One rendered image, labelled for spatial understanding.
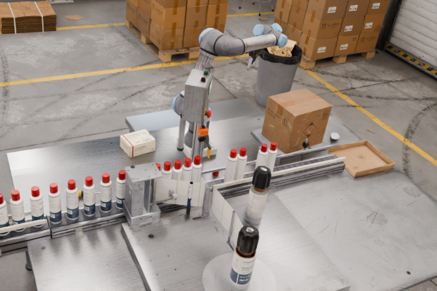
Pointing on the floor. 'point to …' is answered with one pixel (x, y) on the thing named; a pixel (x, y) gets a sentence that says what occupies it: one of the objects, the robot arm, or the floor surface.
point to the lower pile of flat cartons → (26, 17)
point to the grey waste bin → (272, 80)
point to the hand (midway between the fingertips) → (240, 60)
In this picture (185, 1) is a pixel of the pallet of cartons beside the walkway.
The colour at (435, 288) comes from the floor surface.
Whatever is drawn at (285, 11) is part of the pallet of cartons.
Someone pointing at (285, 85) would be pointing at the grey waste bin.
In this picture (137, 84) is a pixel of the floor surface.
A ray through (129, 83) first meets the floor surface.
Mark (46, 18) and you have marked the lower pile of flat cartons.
